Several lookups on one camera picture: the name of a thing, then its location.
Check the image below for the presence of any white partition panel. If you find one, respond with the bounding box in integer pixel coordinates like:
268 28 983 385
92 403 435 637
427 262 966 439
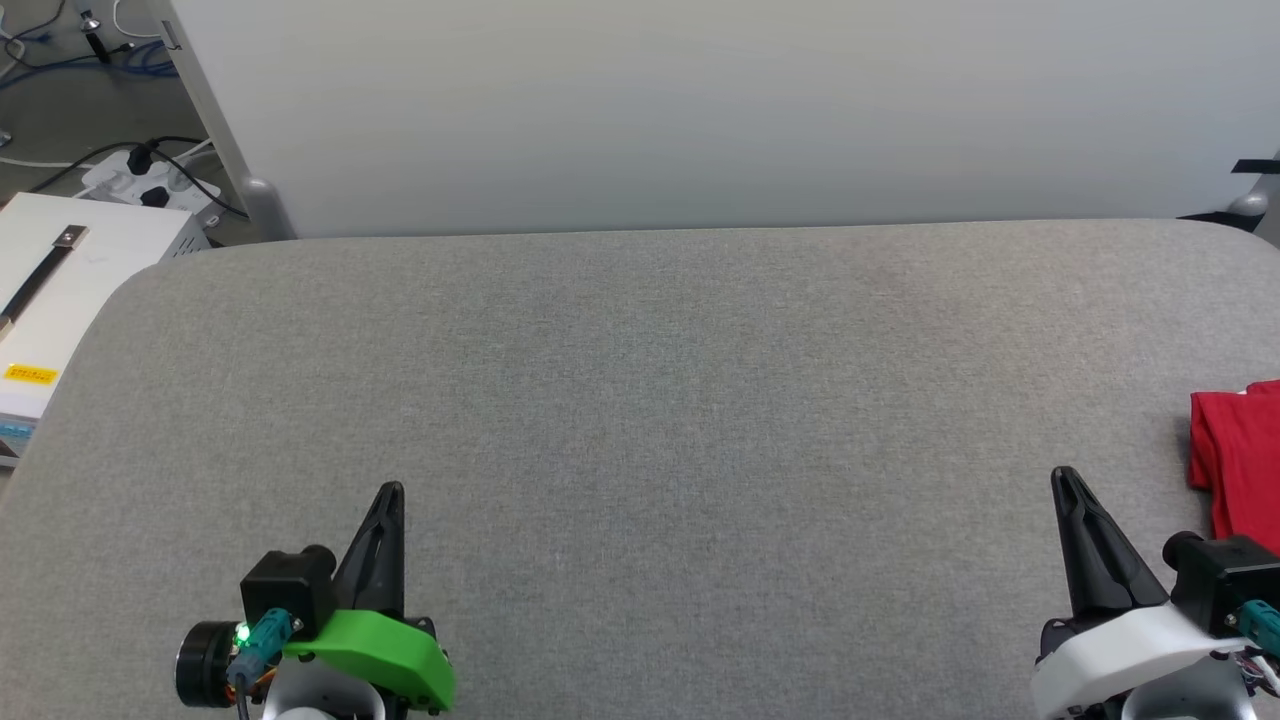
150 0 1280 241

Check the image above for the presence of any white box with black strap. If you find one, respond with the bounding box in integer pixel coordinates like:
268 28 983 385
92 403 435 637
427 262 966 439
0 192 213 469

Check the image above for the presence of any red and white shirt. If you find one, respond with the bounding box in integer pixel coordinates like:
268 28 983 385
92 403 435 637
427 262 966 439
1187 379 1280 557

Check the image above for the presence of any grey fabric sofa cushion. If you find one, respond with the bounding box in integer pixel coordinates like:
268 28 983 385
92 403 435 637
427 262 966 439
0 218 1280 720

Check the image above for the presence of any black power cable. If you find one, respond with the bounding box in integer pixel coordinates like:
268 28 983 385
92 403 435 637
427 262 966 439
28 136 249 219

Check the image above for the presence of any white power strip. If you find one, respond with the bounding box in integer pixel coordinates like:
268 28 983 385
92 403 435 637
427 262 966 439
78 148 223 217

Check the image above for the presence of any grey metal partition foot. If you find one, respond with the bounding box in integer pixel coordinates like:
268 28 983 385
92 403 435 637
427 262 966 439
1178 150 1280 233
240 177 298 242

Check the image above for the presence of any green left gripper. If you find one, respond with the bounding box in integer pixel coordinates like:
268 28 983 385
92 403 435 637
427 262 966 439
282 482 458 713

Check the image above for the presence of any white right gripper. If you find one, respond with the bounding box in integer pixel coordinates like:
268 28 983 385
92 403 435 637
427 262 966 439
1029 467 1253 720

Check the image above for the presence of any blue floor cable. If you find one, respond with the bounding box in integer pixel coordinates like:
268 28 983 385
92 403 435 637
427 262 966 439
0 28 179 93

